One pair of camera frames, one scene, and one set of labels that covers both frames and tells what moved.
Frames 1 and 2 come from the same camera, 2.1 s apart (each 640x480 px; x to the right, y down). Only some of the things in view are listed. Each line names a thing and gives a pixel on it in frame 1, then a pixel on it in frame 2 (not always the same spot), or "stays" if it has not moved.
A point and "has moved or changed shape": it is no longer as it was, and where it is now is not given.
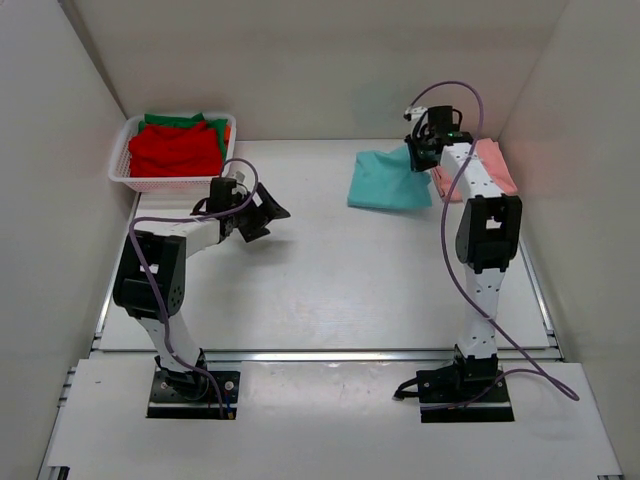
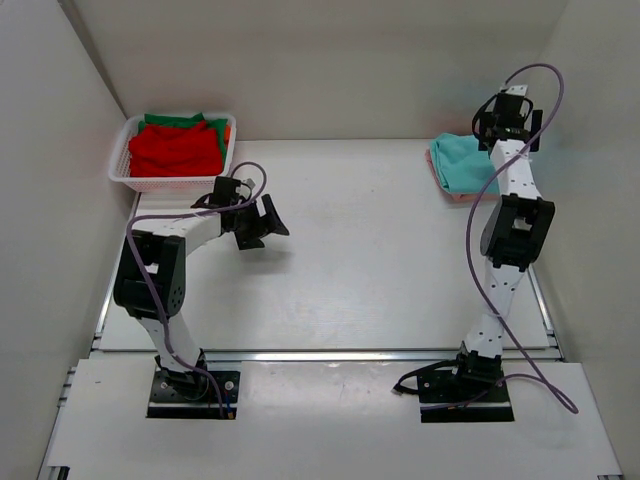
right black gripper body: x=419 y=149 → x=485 y=124
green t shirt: x=172 y=121 stays
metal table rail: x=320 y=355 stays
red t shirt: x=176 y=151 stays
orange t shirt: x=227 y=135 stays
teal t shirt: x=388 y=180 has moved or changed shape
